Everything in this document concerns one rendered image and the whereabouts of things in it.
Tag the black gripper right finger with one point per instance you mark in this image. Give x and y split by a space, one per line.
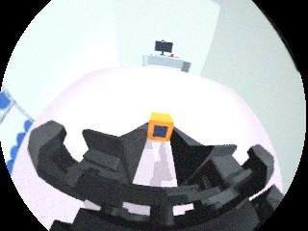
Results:
189 155

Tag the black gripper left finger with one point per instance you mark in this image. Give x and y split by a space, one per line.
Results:
128 147

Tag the orange block with dark blue square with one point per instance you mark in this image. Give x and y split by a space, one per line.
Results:
160 126

